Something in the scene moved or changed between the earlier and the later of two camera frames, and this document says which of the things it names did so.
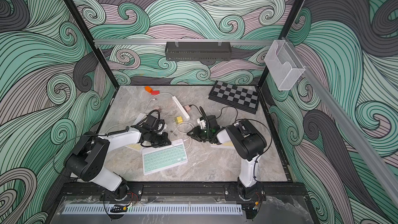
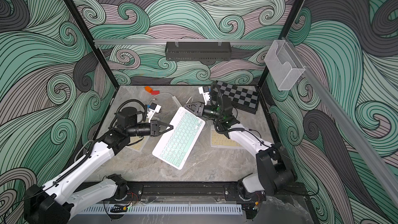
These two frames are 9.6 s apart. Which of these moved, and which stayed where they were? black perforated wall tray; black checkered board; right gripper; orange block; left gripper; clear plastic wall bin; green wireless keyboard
Moved: right gripper; left gripper; green wireless keyboard
Stayed: clear plastic wall bin; black perforated wall tray; orange block; black checkered board
